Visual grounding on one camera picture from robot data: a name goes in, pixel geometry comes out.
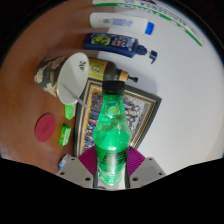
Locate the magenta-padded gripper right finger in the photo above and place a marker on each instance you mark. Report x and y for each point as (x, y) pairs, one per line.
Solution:
(146, 171)

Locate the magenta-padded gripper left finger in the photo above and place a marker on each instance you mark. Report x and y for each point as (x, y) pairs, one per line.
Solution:
(76, 171)

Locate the green plastic drink bottle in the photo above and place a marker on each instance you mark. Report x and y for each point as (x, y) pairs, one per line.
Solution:
(111, 143)

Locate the flat round red coaster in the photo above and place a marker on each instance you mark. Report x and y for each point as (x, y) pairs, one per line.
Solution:
(44, 127)

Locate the dark framed group picture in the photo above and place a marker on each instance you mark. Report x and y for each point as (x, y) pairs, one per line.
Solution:
(143, 113)

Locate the patterned ceramic mug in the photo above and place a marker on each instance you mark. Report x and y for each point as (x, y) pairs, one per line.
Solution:
(71, 78)

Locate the brown pump bottle yellow label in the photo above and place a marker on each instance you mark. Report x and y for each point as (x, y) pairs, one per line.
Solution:
(100, 68)

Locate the dark blue pump bottle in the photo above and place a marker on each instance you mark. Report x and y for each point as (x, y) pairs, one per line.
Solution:
(110, 42)

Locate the white bottle with blue cap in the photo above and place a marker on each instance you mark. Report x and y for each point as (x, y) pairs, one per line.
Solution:
(116, 23)

